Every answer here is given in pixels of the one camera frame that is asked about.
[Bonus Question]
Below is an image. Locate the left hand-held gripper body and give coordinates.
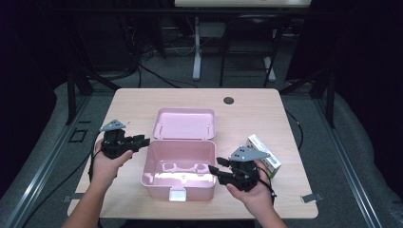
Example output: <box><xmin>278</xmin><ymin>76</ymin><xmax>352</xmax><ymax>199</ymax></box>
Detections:
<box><xmin>98</xmin><ymin>119</ymin><xmax>138</xmax><ymax>161</ymax></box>

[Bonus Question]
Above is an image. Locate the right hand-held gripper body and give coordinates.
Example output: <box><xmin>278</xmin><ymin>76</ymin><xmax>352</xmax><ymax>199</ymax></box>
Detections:
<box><xmin>218</xmin><ymin>144</ymin><xmax>271</xmax><ymax>193</ymax></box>

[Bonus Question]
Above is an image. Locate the white and green medicine carton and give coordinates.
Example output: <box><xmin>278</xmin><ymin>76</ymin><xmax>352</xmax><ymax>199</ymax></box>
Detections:
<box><xmin>245</xmin><ymin>133</ymin><xmax>282</xmax><ymax>180</ymax></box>

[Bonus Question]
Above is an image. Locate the pink plastic storage box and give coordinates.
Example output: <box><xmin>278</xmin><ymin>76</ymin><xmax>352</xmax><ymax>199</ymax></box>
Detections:
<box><xmin>141</xmin><ymin>107</ymin><xmax>220</xmax><ymax>202</ymax></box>

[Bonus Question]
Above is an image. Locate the person's left hand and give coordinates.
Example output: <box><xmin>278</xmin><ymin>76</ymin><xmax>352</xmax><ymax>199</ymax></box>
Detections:
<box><xmin>89</xmin><ymin>139</ymin><xmax>134</xmax><ymax>192</ymax></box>

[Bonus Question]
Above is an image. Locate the person's right hand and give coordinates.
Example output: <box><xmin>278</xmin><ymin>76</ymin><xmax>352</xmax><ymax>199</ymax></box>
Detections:
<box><xmin>225</xmin><ymin>160</ymin><xmax>276</xmax><ymax>219</ymax></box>

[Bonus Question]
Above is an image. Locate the black metal stand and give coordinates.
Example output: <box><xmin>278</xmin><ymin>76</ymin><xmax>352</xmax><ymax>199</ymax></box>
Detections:
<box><xmin>64</xmin><ymin>61</ymin><xmax>122</xmax><ymax>126</ymax></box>
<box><xmin>278</xmin><ymin>66</ymin><xmax>337</xmax><ymax>129</ymax></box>

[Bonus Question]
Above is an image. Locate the metal table clamp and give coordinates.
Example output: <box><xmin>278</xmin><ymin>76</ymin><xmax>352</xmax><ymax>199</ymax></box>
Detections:
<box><xmin>299</xmin><ymin>192</ymin><xmax>325</xmax><ymax>204</ymax></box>
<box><xmin>62</xmin><ymin>194</ymin><xmax>87</xmax><ymax>204</ymax></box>

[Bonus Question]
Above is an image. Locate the white desk with legs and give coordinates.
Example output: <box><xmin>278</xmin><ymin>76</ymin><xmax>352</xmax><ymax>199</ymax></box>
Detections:
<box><xmin>173</xmin><ymin>0</ymin><xmax>314</xmax><ymax>83</ymax></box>

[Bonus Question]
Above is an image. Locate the black chair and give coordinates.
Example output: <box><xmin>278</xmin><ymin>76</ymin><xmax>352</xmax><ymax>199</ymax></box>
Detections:
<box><xmin>219</xmin><ymin>12</ymin><xmax>285</xmax><ymax>88</ymax></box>

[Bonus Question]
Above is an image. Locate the right hand-held gripper black cable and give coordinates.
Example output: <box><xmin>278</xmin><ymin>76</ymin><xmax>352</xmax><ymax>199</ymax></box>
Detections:
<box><xmin>236</xmin><ymin>166</ymin><xmax>278</xmax><ymax>205</ymax></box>

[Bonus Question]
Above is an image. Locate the black cable on floor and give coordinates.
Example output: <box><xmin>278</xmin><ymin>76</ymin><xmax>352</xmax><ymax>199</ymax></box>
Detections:
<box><xmin>136</xmin><ymin>61</ymin><xmax>200</xmax><ymax>89</ymax></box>

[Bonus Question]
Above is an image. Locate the black cable beside table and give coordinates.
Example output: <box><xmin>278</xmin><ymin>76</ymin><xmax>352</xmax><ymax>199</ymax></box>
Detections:
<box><xmin>284</xmin><ymin>108</ymin><xmax>305</xmax><ymax>152</ymax></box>

